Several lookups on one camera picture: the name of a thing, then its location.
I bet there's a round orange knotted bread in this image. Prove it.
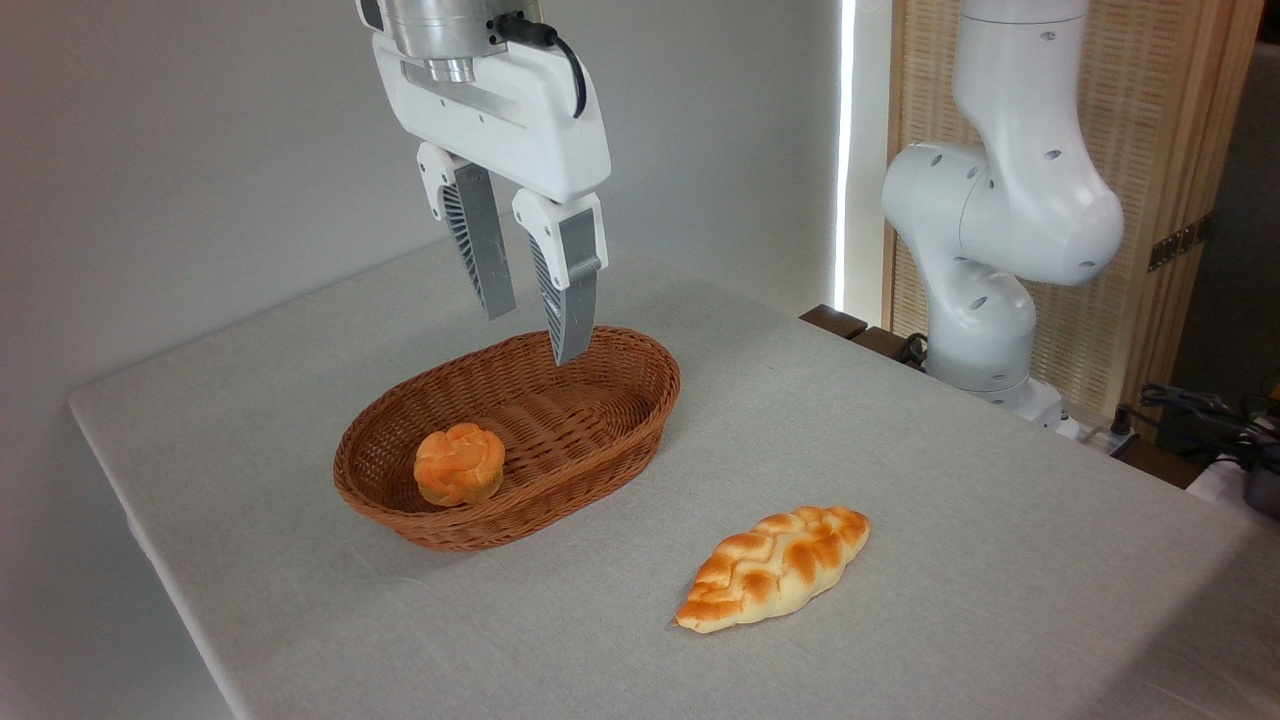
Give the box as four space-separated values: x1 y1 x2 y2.
413 422 507 508

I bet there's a long braided bread loaf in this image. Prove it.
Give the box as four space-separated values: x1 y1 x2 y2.
674 505 872 635

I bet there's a grey tablecloth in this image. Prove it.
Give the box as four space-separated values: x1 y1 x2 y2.
68 228 1280 720

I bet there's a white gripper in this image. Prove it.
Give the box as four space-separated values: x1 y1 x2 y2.
371 33 612 368

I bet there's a dark wooden furniture piece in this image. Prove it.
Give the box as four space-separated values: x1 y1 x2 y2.
800 304 929 373

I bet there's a black cable bundle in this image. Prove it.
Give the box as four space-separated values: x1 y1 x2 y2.
1112 381 1280 463

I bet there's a brown oval wicker basket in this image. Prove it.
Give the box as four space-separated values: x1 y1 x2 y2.
333 325 682 553

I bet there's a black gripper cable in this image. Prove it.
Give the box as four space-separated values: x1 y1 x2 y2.
494 12 590 120

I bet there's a dark metal screen hinge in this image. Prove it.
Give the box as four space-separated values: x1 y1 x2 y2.
1147 214 1214 274

